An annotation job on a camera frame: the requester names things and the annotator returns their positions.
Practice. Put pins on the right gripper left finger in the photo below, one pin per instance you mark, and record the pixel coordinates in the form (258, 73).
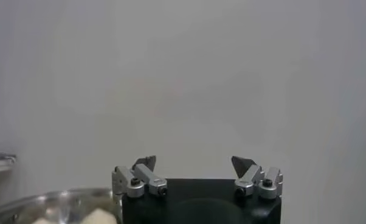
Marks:
(146, 178)

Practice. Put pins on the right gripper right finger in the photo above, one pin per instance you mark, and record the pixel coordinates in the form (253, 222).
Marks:
(253, 176)

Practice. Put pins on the white steamed baozi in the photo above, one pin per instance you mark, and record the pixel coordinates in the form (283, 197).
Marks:
(98, 217)
(41, 221)

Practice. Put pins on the stainless steel steamer basket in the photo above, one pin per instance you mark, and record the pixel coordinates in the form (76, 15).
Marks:
(64, 194)

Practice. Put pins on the black flat hard drive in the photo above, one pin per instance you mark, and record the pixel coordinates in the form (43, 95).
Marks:
(0, 156)

